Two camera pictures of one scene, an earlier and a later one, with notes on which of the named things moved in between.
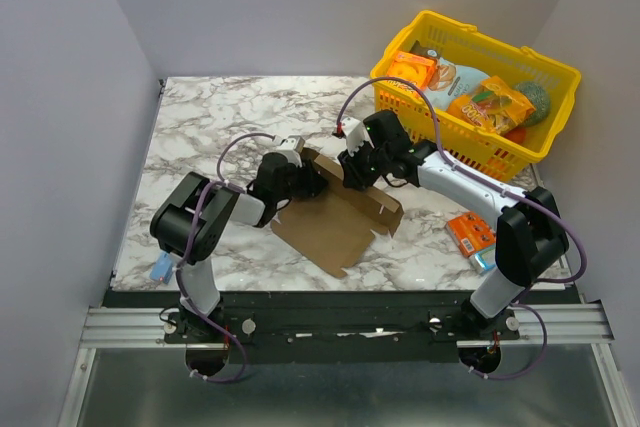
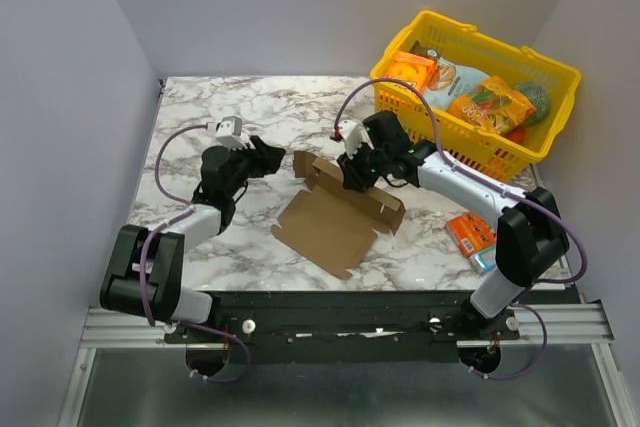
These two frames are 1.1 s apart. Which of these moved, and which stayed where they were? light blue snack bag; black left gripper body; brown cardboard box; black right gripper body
Moved: black left gripper body
Stayed: black right gripper body; light blue snack bag; brown cardboard box
